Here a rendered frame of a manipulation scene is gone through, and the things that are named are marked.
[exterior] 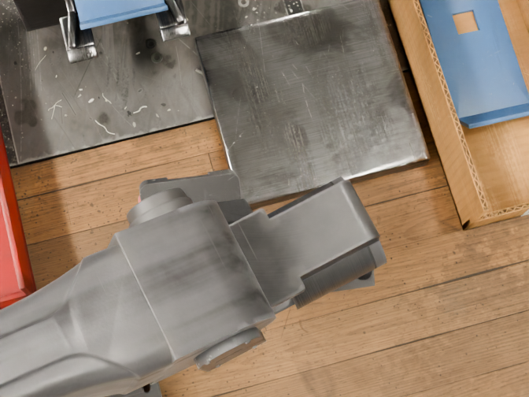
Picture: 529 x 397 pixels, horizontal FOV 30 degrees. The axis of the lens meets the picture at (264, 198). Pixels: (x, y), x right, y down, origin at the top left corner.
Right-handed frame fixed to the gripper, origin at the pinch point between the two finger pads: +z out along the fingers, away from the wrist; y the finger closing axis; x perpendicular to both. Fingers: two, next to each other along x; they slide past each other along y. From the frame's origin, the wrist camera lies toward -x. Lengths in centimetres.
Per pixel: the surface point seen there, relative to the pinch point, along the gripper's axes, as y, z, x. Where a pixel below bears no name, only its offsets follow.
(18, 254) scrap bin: -2.5, 5.4, 13.2
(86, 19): 14.7, 10.9, 5.5
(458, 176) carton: -1.3, 6.4, -23.4
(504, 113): 2.9, 9.6, -28.9
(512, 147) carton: -0.3, 10.2, -29.8
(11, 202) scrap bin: 0.7, 9.6, 13.6
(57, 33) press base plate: 13.1, 20.4, 8.5
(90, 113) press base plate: 6.2, 16.4, 6.5
